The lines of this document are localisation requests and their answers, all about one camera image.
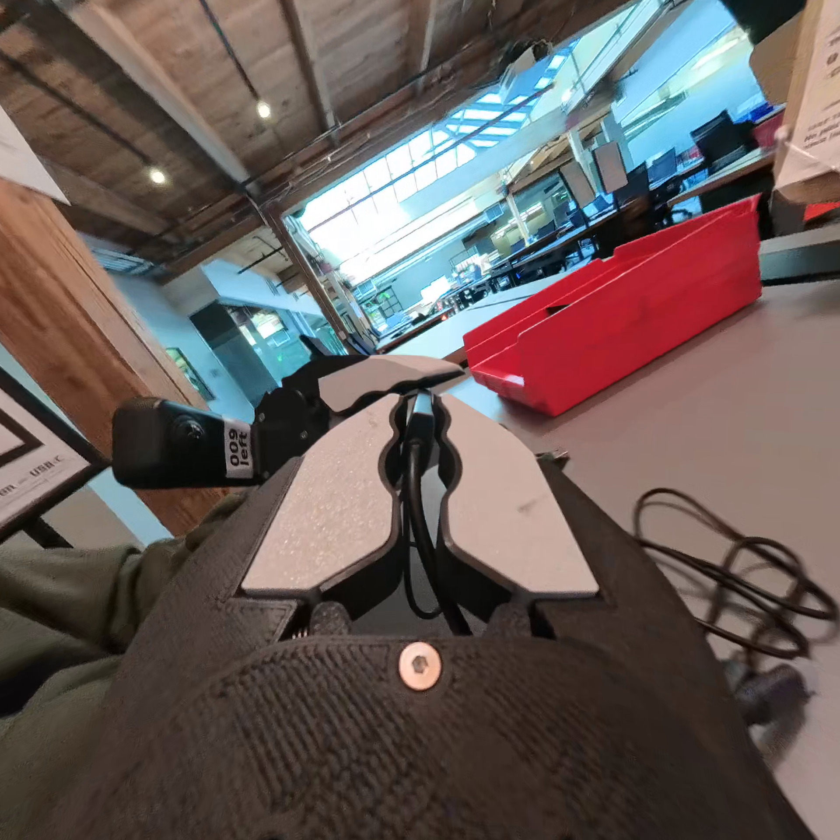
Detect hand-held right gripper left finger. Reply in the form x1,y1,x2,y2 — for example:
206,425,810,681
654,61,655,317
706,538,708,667
239,392,404,603

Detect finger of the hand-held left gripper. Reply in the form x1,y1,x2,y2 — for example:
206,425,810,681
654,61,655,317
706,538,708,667
318,355,467,416

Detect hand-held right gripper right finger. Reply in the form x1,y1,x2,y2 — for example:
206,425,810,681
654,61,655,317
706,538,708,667
436,392,601,621

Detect grey usb hub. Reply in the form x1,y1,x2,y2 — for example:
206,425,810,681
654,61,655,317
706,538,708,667
407,388,438,448

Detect black usb hub cable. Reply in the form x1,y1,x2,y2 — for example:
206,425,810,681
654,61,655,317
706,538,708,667
402,440,475,636

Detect black usb-c cable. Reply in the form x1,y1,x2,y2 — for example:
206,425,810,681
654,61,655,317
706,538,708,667
632,487,840,726

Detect red plastic bin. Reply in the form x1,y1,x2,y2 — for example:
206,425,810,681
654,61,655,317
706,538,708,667
462,195,763,416

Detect wooden pillar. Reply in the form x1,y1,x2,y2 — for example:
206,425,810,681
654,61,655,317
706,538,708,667
0,177,227,536

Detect black framed sign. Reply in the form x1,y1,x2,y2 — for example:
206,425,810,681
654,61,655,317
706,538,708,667
0,367,109,540

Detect standing white sign board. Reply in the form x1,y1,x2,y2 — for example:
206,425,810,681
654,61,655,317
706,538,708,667
561,161,595,211
594,141,631,194

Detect white ceiling projector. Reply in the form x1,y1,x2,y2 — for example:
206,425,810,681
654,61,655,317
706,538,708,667
499,39,559,89

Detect white paper sheet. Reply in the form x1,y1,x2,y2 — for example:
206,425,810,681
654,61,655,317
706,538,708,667
0,105,70,204

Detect printed instruction sheet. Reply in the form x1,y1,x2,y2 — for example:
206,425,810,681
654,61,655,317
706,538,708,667
774,0,840,185

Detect black vertical pole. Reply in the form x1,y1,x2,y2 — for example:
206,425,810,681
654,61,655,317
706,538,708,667
718,0,811,46

